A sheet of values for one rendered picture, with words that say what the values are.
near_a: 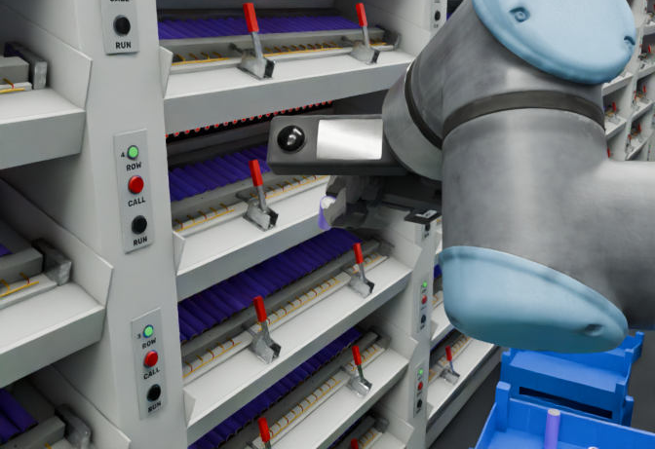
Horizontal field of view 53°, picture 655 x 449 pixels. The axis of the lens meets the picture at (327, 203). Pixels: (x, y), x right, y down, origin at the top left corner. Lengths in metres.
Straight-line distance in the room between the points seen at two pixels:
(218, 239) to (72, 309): 0.22
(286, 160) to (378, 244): 0.77
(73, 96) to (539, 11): 0.44
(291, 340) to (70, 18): 0.58
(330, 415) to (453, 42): 0.90
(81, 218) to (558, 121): 0.49
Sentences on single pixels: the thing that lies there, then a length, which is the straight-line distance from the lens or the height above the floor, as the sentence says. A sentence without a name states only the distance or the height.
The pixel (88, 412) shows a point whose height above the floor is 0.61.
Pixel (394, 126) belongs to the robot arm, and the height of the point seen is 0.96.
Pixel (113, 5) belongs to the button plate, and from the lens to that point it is 0.68.
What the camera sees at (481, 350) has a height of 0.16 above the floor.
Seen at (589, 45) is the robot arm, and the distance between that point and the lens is 0.38.
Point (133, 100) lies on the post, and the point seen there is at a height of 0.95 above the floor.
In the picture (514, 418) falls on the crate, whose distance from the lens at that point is 1.13.
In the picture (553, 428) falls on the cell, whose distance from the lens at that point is 1.08.
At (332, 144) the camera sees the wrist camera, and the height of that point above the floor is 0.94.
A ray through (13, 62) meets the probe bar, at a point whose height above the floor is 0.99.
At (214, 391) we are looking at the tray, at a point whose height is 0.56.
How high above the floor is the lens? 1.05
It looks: 17 degrees down
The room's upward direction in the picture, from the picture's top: straight up
